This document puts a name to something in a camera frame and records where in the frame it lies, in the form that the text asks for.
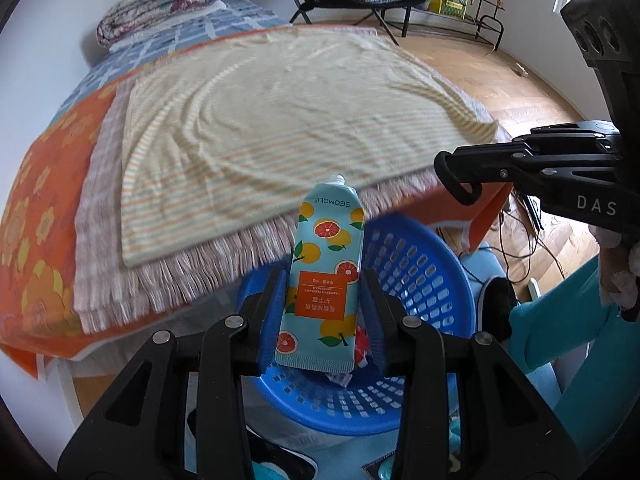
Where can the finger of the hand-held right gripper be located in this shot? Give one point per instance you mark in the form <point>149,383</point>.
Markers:
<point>565,132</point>
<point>500,167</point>

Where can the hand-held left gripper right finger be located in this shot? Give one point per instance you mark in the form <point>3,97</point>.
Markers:
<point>372,325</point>

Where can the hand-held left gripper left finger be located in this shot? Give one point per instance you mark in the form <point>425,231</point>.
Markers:
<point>274,320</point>

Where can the fruit print hand cream tube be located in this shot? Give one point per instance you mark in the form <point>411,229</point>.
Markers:
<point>325,285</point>

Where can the blue plastic basket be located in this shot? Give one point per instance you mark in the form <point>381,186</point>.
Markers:
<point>430,280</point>

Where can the black slipper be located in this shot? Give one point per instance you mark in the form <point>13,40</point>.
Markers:
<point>492,310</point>

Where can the person's leg in teal pants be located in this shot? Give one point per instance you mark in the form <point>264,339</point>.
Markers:
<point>555,320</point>

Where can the striped yellow towel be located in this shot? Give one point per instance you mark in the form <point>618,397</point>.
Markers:
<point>280,125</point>

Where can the fringed pinkish woven blanket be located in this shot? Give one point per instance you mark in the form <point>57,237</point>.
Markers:
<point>105,210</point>

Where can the orange floral blanket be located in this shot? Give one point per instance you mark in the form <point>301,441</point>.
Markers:
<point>45,220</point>

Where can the blue checked bedsheet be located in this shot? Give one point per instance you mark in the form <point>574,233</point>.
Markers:
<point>165,45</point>

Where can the folded floral quilt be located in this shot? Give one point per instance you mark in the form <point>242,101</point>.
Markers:
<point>160,2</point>

